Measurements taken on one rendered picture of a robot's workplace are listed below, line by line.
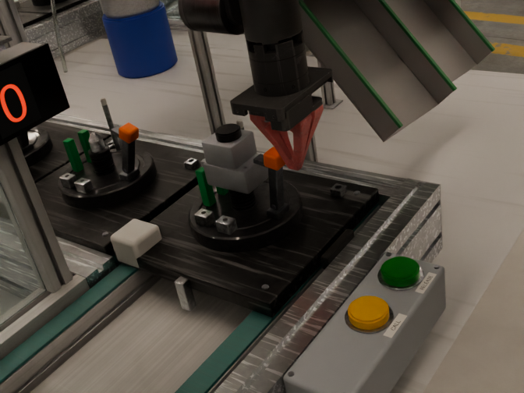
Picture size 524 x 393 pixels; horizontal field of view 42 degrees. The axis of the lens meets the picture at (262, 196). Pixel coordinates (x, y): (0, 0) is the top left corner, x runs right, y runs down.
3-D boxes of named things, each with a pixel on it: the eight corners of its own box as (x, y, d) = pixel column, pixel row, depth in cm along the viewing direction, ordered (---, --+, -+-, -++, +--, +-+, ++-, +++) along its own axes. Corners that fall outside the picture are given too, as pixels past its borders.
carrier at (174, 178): (225, 168, 100) (208, 90, 94) (108, 260, 85) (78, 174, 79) (115, 145, 114) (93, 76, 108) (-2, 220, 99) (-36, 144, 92)
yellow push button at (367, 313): (397, 316, 67) (395, 301, 66) (378, 342, 65) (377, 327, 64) (361, 305, 70) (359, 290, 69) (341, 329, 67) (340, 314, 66)
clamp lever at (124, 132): (138, 170, 94) (139, 127, 89) (129, 177, 93) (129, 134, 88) (119, 157, 96) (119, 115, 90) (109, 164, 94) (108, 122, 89)
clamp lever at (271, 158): (288, 204, 80) (287, 150, 75) (279, 214, 78) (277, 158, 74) (263, 195, 81) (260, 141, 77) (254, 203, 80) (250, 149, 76)
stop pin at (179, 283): (196, 305, 78) (189, 278, 76) (190, 312, 77) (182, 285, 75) (188, 302, 79) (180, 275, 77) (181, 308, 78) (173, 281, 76)
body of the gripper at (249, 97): (231, 118, 69) (217, 49, 65) (285, 79, 76) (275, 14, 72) (283, 127, 65) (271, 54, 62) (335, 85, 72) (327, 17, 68)
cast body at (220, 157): (270, 176, 81) (260, 124, 77) (249, 195, 78) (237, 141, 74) (217, 165, 85) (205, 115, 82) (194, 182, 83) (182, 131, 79)
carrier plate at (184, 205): (380, 201, 86) (378, 186, 85) (272, 318, 70) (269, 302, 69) (233, 170, 100) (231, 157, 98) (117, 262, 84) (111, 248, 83)
